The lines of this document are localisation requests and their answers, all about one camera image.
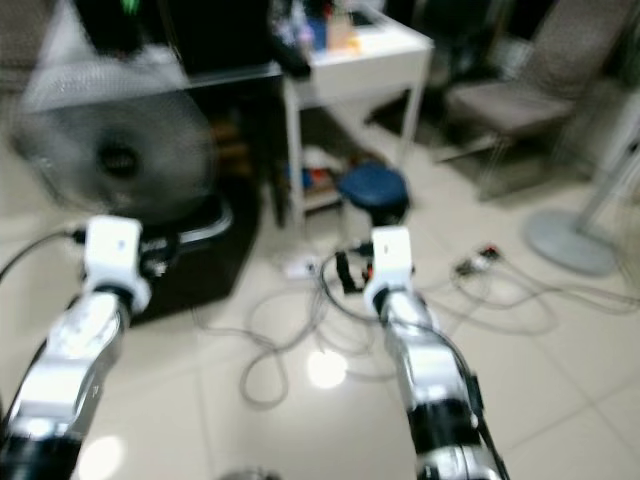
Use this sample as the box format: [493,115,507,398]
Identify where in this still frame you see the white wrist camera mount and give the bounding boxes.
[363,226,417,313]
[82,215,151,311]

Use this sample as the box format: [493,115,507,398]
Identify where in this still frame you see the black mesh electric fan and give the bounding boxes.
[10,85,221,217]

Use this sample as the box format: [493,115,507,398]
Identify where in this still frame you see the pale glass top desk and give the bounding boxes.
[24,0,287,111]

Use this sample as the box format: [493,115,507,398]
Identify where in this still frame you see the grey pedestal fan base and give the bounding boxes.
[522,128,640,280]

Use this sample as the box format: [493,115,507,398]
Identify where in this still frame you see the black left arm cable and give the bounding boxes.
[0,230,87,283]

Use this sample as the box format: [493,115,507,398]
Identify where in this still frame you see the grey fabric chair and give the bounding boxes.
[443,0,623,197]
[0,0,53,73]

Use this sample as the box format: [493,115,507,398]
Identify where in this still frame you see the white power strip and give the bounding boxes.
[284,255,322,280]

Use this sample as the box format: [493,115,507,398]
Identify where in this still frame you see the orange bottle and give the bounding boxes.
[325,8,362,53]

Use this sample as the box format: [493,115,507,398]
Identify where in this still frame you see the black box speaker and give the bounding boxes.
[125,185,261,323]

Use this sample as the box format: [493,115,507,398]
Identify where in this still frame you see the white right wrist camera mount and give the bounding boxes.
[363,226,417,313]

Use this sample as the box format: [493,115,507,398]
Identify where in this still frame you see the black power adapter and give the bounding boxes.
[454,244,502,277]

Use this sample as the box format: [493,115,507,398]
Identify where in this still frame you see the small white table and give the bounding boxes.
[280,10,437,227]

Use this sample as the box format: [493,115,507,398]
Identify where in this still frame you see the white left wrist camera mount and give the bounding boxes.
[82,215,151,311]

